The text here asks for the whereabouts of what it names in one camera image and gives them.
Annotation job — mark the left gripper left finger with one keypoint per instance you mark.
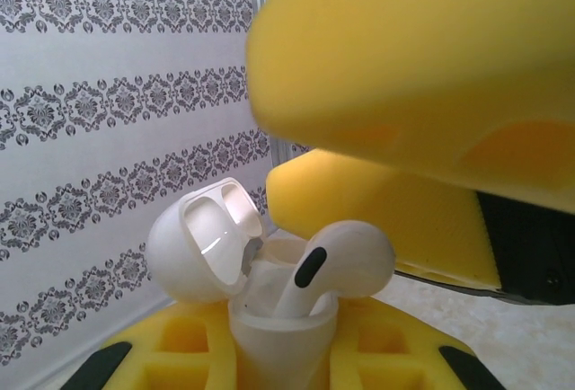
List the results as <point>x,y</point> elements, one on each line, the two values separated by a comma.
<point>179,354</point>

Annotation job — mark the white charging case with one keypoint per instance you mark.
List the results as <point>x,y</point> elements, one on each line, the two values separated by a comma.
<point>179,246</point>

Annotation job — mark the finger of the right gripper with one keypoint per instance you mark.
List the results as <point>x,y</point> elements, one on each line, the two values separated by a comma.
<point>404,219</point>
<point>404,48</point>

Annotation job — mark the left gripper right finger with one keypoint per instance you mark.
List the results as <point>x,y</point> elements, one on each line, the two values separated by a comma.
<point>382,354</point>

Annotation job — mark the white earbud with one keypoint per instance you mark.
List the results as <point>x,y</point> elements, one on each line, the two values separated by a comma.
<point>350,246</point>

